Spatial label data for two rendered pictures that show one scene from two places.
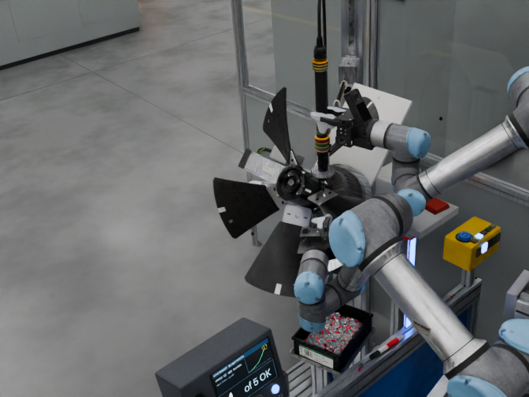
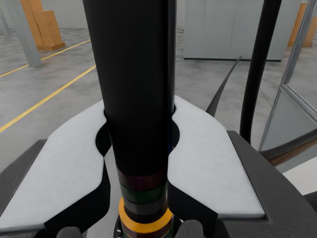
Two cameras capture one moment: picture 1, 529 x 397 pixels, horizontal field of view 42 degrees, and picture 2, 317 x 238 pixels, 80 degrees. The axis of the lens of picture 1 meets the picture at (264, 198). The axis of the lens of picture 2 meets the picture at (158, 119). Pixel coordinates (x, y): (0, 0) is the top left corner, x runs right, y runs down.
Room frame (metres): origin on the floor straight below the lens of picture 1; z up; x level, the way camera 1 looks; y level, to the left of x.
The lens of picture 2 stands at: (1.80, -0.26, 1.53)
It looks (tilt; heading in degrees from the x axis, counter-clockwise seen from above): 33 degrees down; 48
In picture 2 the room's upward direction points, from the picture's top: 2 degrees counter-clockwise
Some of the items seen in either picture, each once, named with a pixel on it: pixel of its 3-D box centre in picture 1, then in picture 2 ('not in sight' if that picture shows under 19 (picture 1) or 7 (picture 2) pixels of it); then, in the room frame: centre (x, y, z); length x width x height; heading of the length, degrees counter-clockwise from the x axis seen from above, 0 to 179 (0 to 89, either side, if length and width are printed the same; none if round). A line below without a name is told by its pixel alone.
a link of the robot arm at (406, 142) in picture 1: (407, 141); not in sight; (1.67, -0.40, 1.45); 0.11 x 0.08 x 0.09; 49
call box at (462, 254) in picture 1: (471, 244); not in sight; (1.76, -0.64, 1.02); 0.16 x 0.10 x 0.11; 129
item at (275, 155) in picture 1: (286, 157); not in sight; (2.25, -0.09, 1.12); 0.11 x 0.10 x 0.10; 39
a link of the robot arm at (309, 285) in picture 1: (310, 282); not in sight; (1.45, -0.10, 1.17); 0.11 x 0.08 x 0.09; 166
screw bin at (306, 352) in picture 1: (333, 333); not in sight; (1.60, -0.18, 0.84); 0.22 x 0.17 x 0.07; 144
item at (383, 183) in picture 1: (392, 181); not in sight; (2.37, -0.52, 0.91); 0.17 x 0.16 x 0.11; 129
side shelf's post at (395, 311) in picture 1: (397, 291); not in sight; (2.29, -0.54, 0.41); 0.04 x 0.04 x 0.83; 39
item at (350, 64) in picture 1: (349, 70); not in sight; (2.46, -0.36, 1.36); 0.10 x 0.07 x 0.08; 164
